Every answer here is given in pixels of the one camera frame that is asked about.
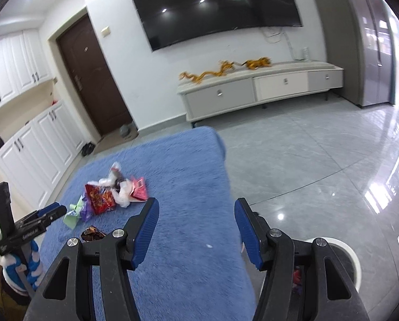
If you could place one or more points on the white television cabinet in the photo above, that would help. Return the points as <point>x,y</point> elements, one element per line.
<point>226,97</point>

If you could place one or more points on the pink packet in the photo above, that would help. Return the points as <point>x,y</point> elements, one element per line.
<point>140,189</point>

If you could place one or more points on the purple wrapper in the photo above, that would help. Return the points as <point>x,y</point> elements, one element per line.
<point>85,209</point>

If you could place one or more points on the pair of dark shoes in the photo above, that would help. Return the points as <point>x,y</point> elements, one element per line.
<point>87,149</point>

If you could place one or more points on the grey refrigerator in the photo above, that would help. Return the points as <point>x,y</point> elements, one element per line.
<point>369,40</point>

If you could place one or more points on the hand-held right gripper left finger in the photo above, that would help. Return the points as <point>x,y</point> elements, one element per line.
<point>146,230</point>

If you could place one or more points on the white round trash bin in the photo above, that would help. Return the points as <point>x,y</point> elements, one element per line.
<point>353,257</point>

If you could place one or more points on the golden dragon figurine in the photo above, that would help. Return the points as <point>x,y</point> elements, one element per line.
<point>202,74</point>

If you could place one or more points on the white wall cupboards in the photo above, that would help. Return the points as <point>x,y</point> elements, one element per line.
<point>9,70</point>

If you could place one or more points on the dark brown door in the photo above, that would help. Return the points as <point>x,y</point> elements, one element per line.
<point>92,73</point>

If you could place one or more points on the white power strip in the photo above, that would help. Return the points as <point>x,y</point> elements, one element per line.
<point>304,54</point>

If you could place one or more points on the person's brown clothing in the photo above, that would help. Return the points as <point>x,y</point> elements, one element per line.
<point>2,294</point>

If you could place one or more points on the black wall television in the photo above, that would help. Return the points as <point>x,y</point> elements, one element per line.
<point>212,6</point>

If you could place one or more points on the white plastic wrapper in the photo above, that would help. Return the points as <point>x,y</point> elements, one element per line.
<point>124,194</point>

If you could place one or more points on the dark brown wrapper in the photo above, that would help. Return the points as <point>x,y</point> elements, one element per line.
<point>92,234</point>

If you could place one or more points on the beige wall switch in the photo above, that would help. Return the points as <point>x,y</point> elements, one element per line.
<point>105,31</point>

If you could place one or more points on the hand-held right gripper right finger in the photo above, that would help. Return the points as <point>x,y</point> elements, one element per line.
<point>249,234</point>

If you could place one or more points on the golden tiger figurine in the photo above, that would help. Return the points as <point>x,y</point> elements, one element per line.
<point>258,63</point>

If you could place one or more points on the blue fluffy blanket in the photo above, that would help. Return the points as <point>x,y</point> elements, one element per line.
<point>186,180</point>

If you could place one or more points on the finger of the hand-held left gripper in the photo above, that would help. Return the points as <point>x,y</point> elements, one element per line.
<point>52,209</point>

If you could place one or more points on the white base cupboards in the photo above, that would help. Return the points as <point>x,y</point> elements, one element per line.
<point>42,147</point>

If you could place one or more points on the red snack packet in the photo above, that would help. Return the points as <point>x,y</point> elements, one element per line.
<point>100,200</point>

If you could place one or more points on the green paper scrap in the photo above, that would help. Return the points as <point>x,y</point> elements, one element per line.
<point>70,219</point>

